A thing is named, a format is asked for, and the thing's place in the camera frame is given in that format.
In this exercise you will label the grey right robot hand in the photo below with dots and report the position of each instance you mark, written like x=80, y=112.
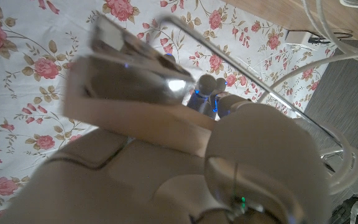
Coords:
x=135, y=186

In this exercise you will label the clear plastic strip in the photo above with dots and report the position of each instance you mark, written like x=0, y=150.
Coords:
x=228, y=62

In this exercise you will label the wooden stick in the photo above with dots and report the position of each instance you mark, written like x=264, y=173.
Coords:
x=135, y=121

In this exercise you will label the white power strip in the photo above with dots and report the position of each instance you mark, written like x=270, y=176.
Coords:
x=297, y=37

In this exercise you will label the floral backdrop cloth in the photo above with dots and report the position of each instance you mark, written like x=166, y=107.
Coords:
x=26, y=93

